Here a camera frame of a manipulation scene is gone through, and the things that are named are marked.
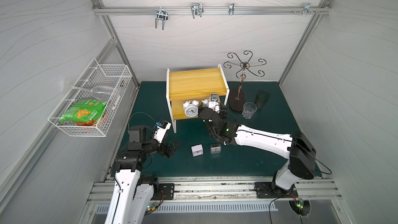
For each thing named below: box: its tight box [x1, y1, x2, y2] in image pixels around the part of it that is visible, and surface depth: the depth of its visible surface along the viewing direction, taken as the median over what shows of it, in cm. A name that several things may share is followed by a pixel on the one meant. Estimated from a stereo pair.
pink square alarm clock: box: [190, 144, 204, 158], surface depth 85 cm
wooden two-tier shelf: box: [165, 64, 231, 134], surface depth 77 cm
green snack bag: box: [58, 99, 108, 127], surface depth 56 cm
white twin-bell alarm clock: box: [182, 99, 200, 118], surface depth 79 cm
